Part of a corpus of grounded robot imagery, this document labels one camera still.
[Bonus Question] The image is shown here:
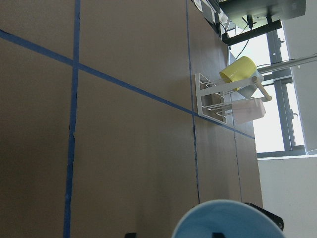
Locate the pink plastic cup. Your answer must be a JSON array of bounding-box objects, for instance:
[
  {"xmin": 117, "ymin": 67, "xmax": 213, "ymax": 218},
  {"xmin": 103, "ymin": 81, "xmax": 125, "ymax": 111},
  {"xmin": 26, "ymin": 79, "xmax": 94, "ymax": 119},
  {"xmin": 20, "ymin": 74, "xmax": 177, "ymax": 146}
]
[{"xmin": 232, "ymin": 98, "xmax": 266, "ymax": 124}]

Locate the light blue plastic cup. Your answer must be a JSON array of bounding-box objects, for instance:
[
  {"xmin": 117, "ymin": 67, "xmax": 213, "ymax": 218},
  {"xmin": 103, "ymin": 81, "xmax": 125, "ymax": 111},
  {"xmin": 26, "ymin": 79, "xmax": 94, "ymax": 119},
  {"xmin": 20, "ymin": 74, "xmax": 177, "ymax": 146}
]
[{"xmin": 238, "ymin": 70, "xmax": 264, "ymax": 98}]

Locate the yellow plastic cup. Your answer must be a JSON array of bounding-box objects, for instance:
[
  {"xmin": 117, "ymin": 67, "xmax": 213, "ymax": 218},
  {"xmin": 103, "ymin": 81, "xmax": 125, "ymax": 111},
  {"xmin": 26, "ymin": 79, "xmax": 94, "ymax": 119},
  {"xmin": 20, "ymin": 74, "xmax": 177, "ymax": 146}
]
[{"xmin": 216, "ymin": 56, "xmax": 256, "ymax": 86}]

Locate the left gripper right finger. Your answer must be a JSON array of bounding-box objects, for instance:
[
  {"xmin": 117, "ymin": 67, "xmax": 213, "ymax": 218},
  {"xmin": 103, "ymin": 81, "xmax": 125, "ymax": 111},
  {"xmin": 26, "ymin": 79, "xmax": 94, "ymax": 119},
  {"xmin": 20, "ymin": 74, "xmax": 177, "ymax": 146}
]
[{"xmin": 212, "ymin": 233, "xmax": 224, "ymax": 238}]

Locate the white wire cup rack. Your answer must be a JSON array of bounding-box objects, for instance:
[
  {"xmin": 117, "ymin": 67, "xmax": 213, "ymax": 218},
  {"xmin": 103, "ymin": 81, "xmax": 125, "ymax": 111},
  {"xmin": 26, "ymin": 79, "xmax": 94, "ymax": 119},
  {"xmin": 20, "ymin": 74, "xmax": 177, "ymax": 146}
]
[{"xmin": 195, "ymin": 73, "xmax": 272, "ymax": 124}]

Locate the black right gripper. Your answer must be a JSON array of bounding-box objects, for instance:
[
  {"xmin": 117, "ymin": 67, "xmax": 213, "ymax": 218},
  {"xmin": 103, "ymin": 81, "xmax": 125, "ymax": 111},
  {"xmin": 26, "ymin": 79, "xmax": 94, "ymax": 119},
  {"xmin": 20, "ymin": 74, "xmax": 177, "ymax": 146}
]
[{"xmin": 245, "ymin": 202, "xmax": 284, "ymax": 230}]

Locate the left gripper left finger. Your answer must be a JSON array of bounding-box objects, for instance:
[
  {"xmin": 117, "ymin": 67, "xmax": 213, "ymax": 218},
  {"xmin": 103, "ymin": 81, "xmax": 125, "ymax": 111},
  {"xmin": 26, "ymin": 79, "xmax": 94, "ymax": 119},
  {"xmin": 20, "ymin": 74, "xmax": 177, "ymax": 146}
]
[{"xmin": 124, "ymin": 233, "xmax": 137, "ymax": 238}]

